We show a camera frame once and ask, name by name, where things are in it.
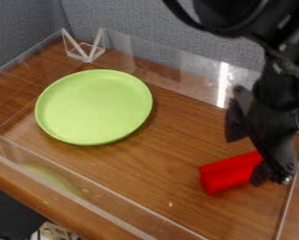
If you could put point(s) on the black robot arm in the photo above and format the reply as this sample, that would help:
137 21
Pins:
268 22

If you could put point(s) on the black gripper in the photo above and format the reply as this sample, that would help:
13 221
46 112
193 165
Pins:
270 129

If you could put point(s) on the clear acrylic enclosure wall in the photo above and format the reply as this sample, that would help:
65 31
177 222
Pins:
133 190

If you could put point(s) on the red rectangular block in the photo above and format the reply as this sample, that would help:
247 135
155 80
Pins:
228 173

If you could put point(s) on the green round plate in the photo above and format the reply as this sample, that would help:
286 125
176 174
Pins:
93 107

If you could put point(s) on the clear acrylic corner bracket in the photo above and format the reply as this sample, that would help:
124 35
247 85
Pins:
83 51

